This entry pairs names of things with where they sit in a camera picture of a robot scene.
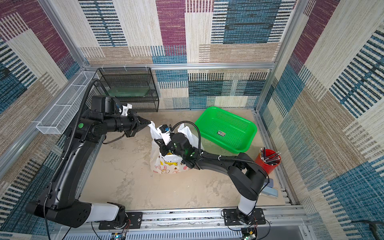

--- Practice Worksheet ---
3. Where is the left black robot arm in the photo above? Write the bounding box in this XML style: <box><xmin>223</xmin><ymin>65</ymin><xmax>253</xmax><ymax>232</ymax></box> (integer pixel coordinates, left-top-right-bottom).
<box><xmin>26</xmin><ymin>79</ymin><xmax>151</xmax><ymax>228</ymax></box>

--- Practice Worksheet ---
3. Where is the white plastic bag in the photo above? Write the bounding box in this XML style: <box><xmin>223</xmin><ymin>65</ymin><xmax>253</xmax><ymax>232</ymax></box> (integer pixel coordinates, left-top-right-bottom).
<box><xmin>149</xmin><ymin>121</ymin><xmax>204</xmax><ymax>175</ymax></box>

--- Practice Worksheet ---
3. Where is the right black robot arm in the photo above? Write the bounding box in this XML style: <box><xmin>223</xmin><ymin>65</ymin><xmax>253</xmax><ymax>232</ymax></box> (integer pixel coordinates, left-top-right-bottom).
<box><xmin>154</xmin><ymin>121</ymin><xmax>270</xmax><ymax>217</ymax></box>

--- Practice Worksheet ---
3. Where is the red pen cup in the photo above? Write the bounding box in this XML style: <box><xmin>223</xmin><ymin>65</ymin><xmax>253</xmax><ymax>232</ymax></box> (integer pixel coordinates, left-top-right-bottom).
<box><xmin>255</xmin><ymin>148</ymin><xmax>282</xmax><ymax>175</ymax></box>

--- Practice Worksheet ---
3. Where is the green plastic basket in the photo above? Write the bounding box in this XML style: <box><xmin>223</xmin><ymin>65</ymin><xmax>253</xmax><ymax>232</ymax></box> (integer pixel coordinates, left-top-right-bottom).
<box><xmin>195</xmin><ymin>107</ymin><xmax>258</xmax><ymax>154</ymax></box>

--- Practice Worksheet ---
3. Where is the black wire mesh shelf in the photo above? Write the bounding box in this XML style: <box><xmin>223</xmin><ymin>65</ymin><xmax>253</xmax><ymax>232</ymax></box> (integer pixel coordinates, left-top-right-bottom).
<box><xmin>95</xmin><ymin>67</ymin><xmax>160</xmax><ymax>113</ymax></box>

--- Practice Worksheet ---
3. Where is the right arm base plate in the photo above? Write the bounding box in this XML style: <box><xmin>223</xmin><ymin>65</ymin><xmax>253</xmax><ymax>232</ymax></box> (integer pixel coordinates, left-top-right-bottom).
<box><xmin>221</xmin><ymin>208</ymin><xmax>267</xmax><ymax>226</ymax></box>

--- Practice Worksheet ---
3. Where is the green board on shelf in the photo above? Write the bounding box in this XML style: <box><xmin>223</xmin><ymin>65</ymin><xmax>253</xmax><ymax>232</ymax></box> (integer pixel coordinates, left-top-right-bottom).
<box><xmin>107</xmin><ymin>87</ymin><xmax>150</xmax><ymax>98</ymax></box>

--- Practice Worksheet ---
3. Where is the white wire mesh tray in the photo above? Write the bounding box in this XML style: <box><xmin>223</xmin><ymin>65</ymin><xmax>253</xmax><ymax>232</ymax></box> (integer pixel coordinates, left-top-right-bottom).
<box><xmin>36</xmin><ymin>71</ymin><xmax>95</xmax><ymax>135</ymax></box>

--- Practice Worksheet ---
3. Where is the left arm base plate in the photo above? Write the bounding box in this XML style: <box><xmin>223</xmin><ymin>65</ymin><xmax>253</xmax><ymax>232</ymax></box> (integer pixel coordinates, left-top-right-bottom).
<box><xmin>98</xmin><ymin>212</ymin><xmax>143</xmax><ymax>231</ymax></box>

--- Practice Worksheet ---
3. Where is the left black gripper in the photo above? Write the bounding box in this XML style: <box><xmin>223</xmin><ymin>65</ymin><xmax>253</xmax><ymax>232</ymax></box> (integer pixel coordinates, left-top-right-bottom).
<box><xmin>104</xmin><ymin>109</ymin><xmax>153</xmax><ymax>137</ymax></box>

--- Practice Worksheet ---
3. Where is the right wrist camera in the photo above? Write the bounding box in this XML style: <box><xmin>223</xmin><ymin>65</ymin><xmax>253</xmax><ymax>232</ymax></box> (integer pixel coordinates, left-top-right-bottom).
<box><xmin>159</xmin><ymin>125</ymin><xmax>171</xmax><ymax>134</ymax></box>

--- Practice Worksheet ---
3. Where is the aluminium front rail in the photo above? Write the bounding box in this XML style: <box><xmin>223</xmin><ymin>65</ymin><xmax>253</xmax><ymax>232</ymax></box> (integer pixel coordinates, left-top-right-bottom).
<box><xmin>52</xmin><ymin>206</ymin><xmax>316</xmax><ymax>240</ymax></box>

